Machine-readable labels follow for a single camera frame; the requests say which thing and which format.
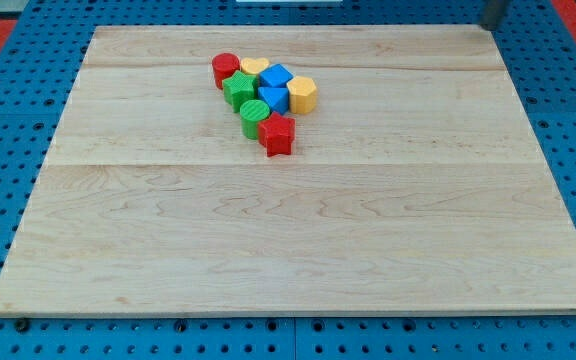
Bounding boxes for grey robot arm rod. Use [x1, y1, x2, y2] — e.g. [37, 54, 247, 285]
[478, 0, 510, 31]

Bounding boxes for red star block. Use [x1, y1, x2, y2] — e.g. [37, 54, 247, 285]
[258, 112, 296, 157]

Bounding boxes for green star block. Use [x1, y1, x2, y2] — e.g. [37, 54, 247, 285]
[222, 70, 258, 113]

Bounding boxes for green cylinder block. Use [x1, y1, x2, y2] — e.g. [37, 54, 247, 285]
[239, 99, 270, 140]

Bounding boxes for blue triangle block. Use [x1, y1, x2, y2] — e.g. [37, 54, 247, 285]
[258, 87, 289, 115]

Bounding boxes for yellow hexagon block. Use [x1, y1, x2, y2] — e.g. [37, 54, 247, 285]
[286, 76, 318, 114]

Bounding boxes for blue cube block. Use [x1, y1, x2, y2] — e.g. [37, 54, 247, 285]
[259, 64, 294, 88]

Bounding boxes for yellow heart block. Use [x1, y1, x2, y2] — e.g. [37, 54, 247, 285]
[240, 57, 271, 76]

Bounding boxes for wooden board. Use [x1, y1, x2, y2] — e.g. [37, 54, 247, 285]
[0, 25, 576, 318]

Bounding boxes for red cylinder block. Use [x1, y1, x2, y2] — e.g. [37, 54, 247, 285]
[211, 52, 240, 90]

